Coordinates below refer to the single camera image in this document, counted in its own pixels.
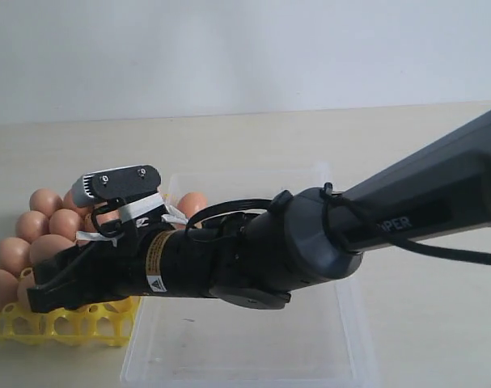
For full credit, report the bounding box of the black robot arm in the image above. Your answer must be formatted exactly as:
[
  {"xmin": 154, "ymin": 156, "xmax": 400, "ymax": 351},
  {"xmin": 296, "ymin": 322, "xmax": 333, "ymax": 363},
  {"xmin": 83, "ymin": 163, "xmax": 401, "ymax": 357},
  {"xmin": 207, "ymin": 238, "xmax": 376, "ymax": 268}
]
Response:
[{"xmin": 27, "ymin": 110, "xmax": 491, "ymax": 313}]

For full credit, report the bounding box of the brown egg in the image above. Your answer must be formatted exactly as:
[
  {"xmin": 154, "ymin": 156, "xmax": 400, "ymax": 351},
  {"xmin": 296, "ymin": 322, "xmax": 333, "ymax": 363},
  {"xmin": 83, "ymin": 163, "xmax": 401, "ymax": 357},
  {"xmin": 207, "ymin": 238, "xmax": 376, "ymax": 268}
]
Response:
[{"xmin": 0, "ymin": 268, "xmax": 19, "ymax": 313}]

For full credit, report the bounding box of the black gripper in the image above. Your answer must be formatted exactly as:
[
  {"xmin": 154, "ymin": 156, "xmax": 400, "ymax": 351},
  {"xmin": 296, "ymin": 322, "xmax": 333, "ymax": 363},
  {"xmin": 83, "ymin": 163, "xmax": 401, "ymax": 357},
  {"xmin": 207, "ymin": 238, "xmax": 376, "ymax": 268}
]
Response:
[{"xmin": 27, "ymin": 221, "xmax": 227, "ymax": 313}]

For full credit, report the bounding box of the clear plastic container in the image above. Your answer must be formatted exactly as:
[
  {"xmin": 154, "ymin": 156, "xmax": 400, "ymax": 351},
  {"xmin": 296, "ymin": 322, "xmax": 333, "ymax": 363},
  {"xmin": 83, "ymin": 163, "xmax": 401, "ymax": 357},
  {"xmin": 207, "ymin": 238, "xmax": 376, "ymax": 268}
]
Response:
[{"xmin": 119, "ymin": 161, "xmax": 382, "ymax": 388}]

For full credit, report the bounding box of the yellow plastic egg tray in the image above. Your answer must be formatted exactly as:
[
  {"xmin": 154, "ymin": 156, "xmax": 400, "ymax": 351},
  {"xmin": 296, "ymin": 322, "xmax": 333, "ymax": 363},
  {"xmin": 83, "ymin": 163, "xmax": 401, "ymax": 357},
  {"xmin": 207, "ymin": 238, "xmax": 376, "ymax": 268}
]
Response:
[{"xmin": 0, "ymin": 268, "xmax": 140, "ymax": 347}]

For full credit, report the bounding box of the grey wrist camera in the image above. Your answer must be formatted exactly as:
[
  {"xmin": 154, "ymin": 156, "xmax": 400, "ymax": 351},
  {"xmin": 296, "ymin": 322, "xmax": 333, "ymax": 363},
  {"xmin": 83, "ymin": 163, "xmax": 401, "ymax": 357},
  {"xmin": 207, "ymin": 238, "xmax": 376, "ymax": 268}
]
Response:
[{"xmin": 70, "ymin": 165, "xmax": 162, "ymax": 208}]

